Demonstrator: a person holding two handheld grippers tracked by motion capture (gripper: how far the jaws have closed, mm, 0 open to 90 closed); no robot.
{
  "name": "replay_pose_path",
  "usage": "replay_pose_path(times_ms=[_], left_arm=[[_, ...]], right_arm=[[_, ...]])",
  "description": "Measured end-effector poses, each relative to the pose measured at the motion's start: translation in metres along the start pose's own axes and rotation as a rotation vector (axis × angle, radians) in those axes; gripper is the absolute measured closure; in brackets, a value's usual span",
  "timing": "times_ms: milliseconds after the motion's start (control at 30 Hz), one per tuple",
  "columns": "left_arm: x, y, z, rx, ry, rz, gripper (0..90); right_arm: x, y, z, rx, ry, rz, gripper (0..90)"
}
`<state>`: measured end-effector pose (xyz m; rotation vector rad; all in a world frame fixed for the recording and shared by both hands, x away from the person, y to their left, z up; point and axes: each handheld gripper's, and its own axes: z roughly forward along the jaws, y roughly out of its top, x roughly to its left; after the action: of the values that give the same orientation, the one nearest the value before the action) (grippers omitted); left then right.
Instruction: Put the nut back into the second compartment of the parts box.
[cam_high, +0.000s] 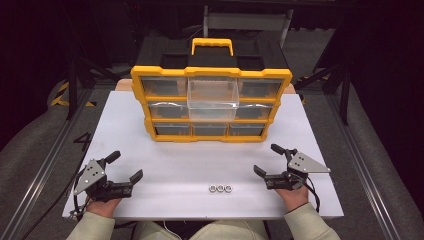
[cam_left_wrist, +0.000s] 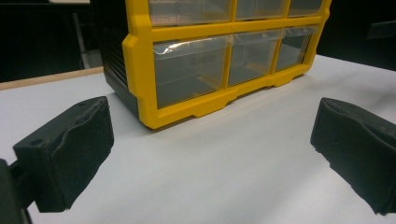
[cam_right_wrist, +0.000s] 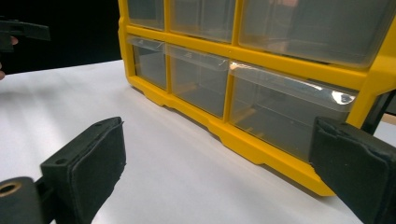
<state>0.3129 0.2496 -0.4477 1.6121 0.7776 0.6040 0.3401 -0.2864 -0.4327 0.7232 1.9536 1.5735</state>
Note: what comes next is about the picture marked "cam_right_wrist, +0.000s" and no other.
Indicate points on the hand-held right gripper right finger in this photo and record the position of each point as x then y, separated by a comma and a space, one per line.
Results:
358, 168

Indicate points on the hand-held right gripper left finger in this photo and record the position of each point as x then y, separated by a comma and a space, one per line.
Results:
90, 161

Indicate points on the yellow drawer organizer cabinet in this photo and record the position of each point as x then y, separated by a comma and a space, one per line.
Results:
280, 60

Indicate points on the set of clear organizer drawers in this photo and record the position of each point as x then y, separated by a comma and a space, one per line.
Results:
199, 87

